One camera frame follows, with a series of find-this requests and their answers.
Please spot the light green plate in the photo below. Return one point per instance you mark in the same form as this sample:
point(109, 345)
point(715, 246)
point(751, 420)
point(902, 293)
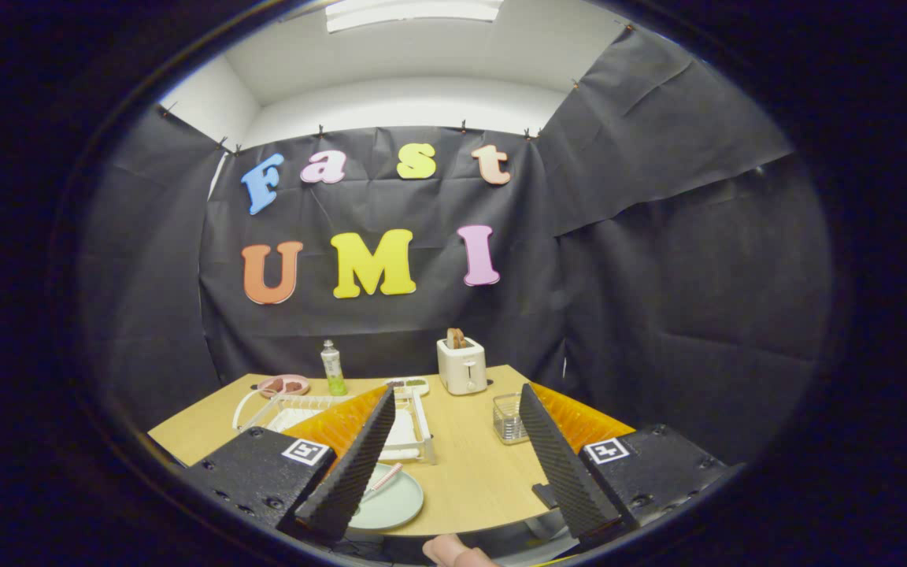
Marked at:
point(394, 508)

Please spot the green clear bottle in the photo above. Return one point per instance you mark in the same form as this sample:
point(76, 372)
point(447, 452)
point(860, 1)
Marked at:
point(334, 374)

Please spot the small pink plate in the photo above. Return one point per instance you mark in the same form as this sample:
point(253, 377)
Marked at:
point(296, 393)

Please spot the black backdrop cloth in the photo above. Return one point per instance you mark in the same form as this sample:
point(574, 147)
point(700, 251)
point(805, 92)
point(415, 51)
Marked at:
point(658, 299)

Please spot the cream white toaster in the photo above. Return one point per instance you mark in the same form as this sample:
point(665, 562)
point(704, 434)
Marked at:
point(461, 370)

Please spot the ceiling light panel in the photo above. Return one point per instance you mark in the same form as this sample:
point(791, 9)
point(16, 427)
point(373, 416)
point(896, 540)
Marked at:
point(414, 12)

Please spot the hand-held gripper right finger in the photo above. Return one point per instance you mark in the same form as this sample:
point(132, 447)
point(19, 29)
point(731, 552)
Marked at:
point(560, 465)

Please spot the small white dish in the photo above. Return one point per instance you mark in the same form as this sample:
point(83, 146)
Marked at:
point(414, 387)

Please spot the white dish rack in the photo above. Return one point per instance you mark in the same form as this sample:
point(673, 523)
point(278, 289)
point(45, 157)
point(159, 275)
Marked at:
point(410, 445)

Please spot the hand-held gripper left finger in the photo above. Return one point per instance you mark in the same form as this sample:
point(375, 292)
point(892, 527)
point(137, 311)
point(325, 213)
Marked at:
point(359, 465)

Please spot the toast slice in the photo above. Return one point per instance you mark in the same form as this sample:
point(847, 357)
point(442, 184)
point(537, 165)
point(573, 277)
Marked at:
point(457, 339)

